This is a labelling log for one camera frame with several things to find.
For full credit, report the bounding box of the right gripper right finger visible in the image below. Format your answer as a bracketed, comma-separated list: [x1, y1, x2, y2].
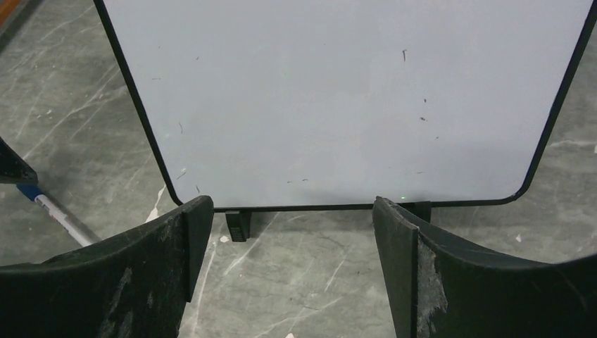
[372, 197, 596, 337]

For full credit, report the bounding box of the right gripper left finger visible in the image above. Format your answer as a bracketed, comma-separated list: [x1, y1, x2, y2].
[1, 196, 214, 337]

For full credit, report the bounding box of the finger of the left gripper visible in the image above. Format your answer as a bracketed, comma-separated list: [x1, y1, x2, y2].
[1, 139, 39, 184]

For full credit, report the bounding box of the blue white marker pen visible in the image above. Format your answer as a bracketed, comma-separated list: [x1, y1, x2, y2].
[16, 184, 101, 247]

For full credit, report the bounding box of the white whiteboard black frame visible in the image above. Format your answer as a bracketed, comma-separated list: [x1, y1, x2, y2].
[95, 1, 596, 212]

